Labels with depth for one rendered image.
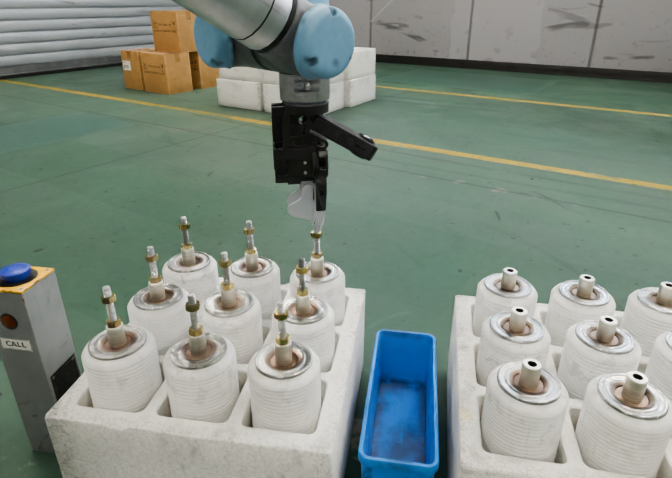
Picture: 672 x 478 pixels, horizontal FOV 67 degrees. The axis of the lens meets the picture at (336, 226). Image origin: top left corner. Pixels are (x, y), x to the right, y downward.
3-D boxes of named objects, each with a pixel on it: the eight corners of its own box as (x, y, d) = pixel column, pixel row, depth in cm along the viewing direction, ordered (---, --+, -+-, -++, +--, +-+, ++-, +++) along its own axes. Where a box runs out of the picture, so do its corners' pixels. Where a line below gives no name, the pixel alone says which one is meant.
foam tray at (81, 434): (332, 550, 69) (332, 454, 61) (71, 509, 74) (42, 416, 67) (363, 363, 104) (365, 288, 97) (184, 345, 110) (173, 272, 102)
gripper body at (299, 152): (274, 172, 83) (270, 98, 78) (325, 170, 85) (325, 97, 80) (275, 188, 76) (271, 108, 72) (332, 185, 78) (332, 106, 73)
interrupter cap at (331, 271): (304, 261, 92) (304, 258, 92) (344, 267, 90) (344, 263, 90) (289, 281, 86) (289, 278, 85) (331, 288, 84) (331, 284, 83)
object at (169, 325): (136, 407, 83) (117, 315, 76) (153, 368, 92) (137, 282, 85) (195, 405, 84) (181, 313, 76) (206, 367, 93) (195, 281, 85)
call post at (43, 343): (70, 457, 83) (21, 294, 70) (31, 451, 84) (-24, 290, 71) (95, 424, 89) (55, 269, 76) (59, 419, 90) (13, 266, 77)
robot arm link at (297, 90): (326, 68, 78) (334, 75, 70) (326, 98, 80) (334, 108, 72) (277, 69, 77) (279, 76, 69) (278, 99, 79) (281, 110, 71)
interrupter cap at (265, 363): (243, 369, 65) (242, 365, 65) (277, 338, 71) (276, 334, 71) (291, 389, 62) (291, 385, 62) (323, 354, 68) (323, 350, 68)
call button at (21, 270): (20, 288, 72) (16, 276, 71) (-5, 286, 72) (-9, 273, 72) (39, 274, 75) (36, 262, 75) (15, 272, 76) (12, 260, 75)
